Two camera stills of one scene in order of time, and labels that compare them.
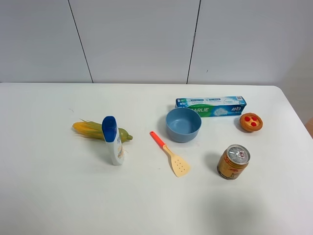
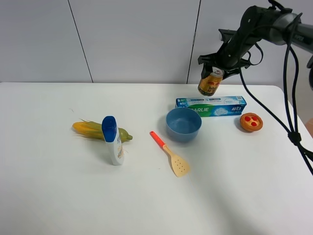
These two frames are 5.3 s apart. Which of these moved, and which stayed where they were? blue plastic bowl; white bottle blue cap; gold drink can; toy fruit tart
Moved: gold drink can
Stayed: toy fruit tart; blue plastic bowl; white bottle blue cap
